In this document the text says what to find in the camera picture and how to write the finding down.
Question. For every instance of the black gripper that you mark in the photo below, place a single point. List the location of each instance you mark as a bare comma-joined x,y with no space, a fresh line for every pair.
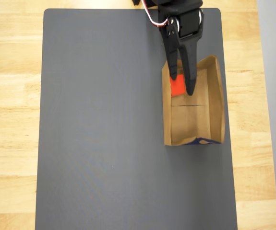
188,24

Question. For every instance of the red cube with white letter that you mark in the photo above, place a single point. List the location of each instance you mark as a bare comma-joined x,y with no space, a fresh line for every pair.
178,87

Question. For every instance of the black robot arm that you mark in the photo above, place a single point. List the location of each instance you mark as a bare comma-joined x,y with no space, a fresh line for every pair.
176,3

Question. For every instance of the brown paper box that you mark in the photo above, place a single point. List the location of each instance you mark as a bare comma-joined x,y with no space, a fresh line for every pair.
190,119

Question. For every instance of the grey rubber mat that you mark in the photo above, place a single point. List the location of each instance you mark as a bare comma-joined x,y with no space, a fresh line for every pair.
104,119

